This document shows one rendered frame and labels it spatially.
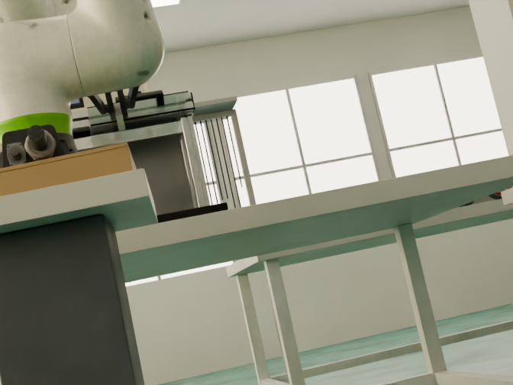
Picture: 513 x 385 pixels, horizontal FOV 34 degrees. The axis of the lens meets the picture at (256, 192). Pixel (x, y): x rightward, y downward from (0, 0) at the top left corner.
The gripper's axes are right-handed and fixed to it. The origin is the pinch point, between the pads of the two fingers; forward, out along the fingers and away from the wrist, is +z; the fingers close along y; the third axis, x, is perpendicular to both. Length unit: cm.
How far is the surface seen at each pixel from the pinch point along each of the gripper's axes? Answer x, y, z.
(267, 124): 347, 148, 587
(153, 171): 9.8, 5.9, 44.1
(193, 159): 3.1, 16.2, 30.4
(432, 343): -39, 84, 110
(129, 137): 11.3, 1.4, 26.8
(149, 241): -29.7, 0.5, 3.6
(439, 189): -31, 66, 8
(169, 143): 16.3, 11.9, 42.3
